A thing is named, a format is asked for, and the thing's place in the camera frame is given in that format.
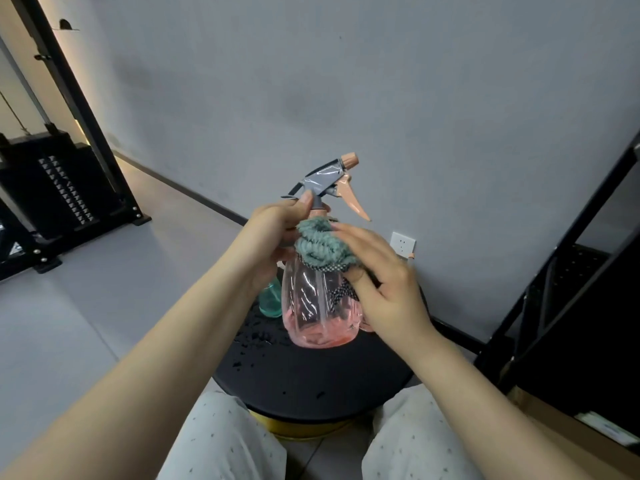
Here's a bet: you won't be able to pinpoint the person's right hand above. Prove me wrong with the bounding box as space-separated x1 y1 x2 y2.
330 222 437 357

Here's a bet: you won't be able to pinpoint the person's left leg white trousers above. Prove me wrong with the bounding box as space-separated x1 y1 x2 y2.
156 390 289 480

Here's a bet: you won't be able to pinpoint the pink spray bottle grey trigger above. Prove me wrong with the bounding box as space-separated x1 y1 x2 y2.
279 153 375 350

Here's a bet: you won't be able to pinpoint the small teal bottle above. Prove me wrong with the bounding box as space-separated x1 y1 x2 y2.
258 277 285 318

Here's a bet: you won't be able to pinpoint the person's left hand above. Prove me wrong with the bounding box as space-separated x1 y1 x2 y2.
234 191 331 292

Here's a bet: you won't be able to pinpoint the white paper sheet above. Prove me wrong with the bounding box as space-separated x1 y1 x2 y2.
574 411 640 446

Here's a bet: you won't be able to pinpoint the person's right forearm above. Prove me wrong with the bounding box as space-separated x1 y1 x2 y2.
407 325 596 480

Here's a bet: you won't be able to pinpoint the person's right leg white trousers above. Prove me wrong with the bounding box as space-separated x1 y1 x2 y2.
361 384 485 480

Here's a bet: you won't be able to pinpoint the person's leg white trousers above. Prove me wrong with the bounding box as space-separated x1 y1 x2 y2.
361 384 485 480
156 390 289 480

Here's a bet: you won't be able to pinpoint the black metal rack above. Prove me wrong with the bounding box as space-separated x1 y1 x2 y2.
473 134 640 456

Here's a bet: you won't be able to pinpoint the round black table gold base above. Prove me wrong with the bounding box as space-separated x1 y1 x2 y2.
212 267 432 441

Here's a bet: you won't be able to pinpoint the white wall socket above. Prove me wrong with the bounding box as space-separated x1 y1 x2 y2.
389 232 417 258

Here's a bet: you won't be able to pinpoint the person's left forearm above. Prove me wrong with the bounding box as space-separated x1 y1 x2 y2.
0 245 263 480

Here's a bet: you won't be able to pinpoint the teal knitted cloth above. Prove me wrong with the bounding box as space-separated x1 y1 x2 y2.
294 217 362 304

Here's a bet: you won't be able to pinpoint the brown cardboard box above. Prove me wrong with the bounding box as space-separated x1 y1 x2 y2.
506 386 640 480

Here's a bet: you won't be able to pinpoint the black weight machine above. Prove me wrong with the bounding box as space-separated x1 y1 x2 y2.
0 0 152 283

